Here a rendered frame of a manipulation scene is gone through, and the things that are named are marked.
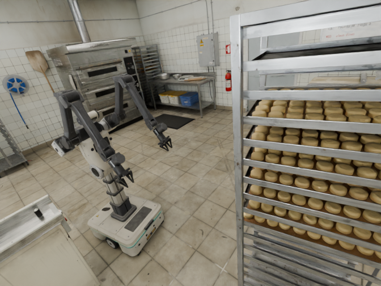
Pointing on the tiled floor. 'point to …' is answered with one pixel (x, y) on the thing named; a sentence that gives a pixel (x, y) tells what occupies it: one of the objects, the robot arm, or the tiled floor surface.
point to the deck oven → (99, 75)
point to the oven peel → (38, 62)
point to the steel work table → (187, 85)
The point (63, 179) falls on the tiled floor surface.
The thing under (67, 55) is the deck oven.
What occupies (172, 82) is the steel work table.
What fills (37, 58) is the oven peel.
